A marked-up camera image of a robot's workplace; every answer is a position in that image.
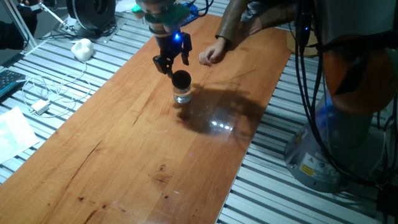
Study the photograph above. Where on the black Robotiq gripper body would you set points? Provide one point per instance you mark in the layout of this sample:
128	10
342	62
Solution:
169	46

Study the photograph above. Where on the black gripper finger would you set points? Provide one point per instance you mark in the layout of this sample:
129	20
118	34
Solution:
162	64
186	49

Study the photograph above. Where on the person left forearm brown sleeve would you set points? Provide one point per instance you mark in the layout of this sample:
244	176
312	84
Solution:
276	15

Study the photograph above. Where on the person right forearm brown sleeve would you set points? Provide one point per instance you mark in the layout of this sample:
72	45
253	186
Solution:
233	21

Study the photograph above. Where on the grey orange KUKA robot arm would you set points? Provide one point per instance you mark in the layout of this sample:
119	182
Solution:
351	140

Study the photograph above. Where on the person right hand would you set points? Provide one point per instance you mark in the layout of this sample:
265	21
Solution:
213	53

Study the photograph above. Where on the person left hand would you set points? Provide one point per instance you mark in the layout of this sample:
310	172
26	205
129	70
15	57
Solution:
255	26

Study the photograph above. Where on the blue snack packet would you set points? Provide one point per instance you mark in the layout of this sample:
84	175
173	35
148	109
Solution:
192	12

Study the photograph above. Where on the white lumpy plastic object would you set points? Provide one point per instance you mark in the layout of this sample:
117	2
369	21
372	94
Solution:
82	49

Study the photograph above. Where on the large wooden board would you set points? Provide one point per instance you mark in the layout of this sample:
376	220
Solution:
124	155

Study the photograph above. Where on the light wooden stool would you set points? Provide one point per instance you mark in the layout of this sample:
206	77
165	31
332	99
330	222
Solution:
293	46

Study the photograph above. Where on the thin metal rod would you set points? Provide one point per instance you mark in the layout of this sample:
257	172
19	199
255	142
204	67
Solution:
56	17

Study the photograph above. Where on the black computer keyboard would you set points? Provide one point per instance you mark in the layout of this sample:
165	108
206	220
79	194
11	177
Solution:
9	81

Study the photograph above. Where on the person in black clothes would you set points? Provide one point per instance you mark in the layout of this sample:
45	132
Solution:
9	37

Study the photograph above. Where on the white paper sheet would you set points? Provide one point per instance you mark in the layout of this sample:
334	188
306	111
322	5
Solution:
15	133

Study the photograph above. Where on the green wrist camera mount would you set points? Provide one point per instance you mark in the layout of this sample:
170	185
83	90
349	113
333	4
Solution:
177	18

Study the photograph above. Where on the aluminium frame post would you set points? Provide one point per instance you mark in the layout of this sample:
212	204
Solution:
18	23

